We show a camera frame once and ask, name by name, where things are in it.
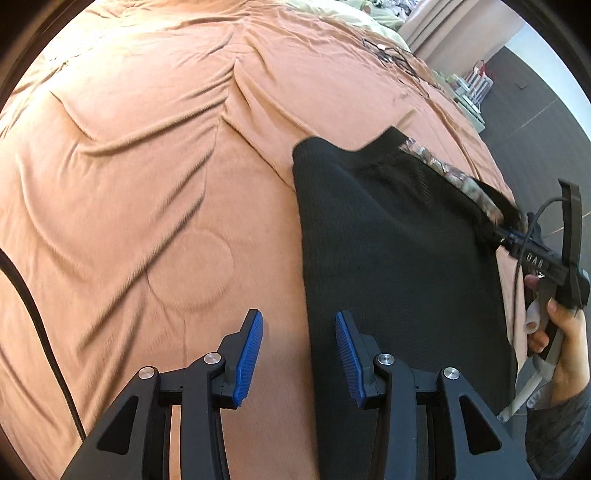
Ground black shorts with camouflage trim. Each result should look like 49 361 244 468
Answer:
291 126 529 480

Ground peach curtain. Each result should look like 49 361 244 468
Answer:
399 0 525 65

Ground thin black cord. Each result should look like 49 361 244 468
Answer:
360 37 444 93

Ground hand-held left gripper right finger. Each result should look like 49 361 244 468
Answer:
335 310 532 480

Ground white rack on floor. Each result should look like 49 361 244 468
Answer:
443 74 486 132

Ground person's right forearm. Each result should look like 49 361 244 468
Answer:
524 388 591 480

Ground striped gift bag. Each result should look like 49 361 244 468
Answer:
462 59 494 100

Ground orange bed sheet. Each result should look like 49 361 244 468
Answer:
0 0 527 480

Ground person's right hand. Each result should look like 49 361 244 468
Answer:
524 273 591 408

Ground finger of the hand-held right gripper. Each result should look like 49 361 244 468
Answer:
501 210 536 236
489 234 527 254

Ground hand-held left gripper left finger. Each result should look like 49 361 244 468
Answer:
60 308 265 480

